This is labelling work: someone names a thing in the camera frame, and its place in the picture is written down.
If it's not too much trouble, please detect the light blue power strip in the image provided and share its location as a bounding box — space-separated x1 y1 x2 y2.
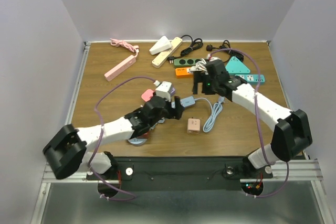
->
180 96 196 108

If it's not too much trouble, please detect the pink cube socket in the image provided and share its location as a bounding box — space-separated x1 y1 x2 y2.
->
187 118 201 134

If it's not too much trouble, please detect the dark red cube socket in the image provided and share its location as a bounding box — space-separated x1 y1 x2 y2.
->
138 131 150 139

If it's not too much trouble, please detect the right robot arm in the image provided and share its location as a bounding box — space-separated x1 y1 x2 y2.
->
190 59 312 177

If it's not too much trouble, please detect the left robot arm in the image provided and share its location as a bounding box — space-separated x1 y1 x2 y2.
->
43 95 184 179

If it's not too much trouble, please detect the pink plug adapter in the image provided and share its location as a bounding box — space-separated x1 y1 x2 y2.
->
141 89 154 102

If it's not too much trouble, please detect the orange power strip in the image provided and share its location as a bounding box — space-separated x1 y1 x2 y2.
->
175 67 193 79

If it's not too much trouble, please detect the purple power strip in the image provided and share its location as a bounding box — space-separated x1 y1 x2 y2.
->
170 87 175 96

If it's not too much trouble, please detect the teal triangular socket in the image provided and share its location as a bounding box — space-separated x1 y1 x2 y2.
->
226 57 250 75

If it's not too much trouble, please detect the green power strip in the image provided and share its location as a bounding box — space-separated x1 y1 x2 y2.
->
173 58 208 68

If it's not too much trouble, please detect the teal rectangular power strip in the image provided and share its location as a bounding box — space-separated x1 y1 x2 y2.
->
236 74 266 85

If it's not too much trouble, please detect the round blue socket base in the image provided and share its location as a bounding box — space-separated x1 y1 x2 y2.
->
128 137 147 146

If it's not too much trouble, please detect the beige power strip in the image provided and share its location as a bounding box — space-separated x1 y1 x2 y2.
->
152 37 182 68

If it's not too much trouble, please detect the white triangular socket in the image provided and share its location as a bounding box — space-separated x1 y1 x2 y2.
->
149 36 172 55

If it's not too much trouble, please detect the pink power strip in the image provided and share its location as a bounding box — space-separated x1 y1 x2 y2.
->
104 56 137 81

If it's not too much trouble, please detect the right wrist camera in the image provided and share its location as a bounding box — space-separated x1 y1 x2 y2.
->
191 59 208 74

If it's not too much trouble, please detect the grey-blue plug with cable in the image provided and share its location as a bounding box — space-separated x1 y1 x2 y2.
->
151 118 165 130

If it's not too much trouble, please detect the black cable with plug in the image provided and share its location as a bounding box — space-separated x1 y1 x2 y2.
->
206 39 245 63

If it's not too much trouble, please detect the black cable with europlug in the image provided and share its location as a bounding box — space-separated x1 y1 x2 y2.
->
167 34 204 64

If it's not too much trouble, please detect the light blue strip cable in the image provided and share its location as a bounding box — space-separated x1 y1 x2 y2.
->
194 95 226 133

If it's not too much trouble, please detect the pink strip cable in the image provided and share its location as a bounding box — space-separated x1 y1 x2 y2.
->
109 38 140 58

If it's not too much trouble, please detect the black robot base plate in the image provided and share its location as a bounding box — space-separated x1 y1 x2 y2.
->
102 156 273 191

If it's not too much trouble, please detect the aluminium frame rail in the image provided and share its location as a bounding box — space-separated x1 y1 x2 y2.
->
43 41 91 180

